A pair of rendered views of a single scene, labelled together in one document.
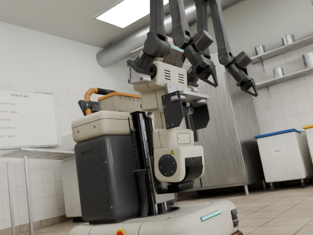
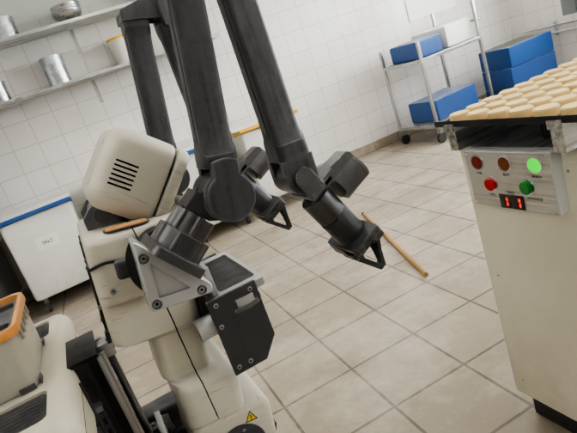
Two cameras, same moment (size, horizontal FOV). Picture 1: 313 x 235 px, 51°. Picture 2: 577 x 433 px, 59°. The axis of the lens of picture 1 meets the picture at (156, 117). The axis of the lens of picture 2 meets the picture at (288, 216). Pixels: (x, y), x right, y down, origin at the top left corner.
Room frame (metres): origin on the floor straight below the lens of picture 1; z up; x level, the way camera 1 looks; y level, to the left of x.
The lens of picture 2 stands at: (0.82, 0.56, 1.18)
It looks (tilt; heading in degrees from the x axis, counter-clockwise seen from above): 16 degrees down; 305
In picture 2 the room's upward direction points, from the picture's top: 19 degrees counter-clockwise
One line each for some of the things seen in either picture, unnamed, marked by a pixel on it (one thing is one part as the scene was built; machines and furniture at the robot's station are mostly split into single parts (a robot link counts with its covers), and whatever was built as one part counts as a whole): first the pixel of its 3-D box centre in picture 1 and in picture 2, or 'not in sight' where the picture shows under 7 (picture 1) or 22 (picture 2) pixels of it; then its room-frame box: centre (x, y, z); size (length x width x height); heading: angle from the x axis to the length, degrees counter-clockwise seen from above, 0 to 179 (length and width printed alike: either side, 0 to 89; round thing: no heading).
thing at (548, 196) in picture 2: not in sight; (513, 179); (1.03, -0.62, 0.77); 0.24 x 0.04 x 0.14; 145
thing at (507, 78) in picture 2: not in sight; (519, 70); (1.56, -5.34, 0.30); 0.60 x 0.40 x 0.20; 52
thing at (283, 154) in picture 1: (286, 159); (56, 249); (4.62, -1.69, 0.39); 0.64 x 0.54 x 0.77; 145
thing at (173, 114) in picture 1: (184, 106); (215, 298); (1.56, -0.14, 0.77); 0.28 x 0.16 x 0.22; 145
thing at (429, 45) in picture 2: not in sight; (415, 49); (2.29, -4.45, 0.88); 0.40 x 0.30 x 0.16; 146
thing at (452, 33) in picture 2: not in sight; (441, 36); (2.11, -4.78, 0.90); 0.44 x 0.36 x 0.20; 151
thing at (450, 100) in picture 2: not in sight; (443, 103); (2.20, -4.63, 0.29); 0.56 x 0.38 x 0.20; 60
